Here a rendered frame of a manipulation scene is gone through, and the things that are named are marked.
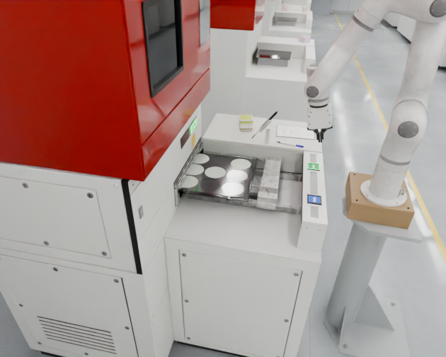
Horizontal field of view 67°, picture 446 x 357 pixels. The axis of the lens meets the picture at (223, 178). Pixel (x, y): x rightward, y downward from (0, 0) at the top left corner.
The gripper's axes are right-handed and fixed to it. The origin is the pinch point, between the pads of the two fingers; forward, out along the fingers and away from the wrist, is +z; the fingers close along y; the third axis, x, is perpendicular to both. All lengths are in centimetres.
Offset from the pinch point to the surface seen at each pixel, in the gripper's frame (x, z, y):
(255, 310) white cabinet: -46, 60, -31
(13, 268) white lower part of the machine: -66, 16, -120
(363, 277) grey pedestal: -15, 71, 18
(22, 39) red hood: -66, -64, -69
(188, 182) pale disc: -17, 10, -59
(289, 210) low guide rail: -19.1, 25.3, -14.2
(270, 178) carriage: -2.4, 19.0, -23.8
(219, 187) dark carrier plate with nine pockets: -17.8, 12.7, -44.8
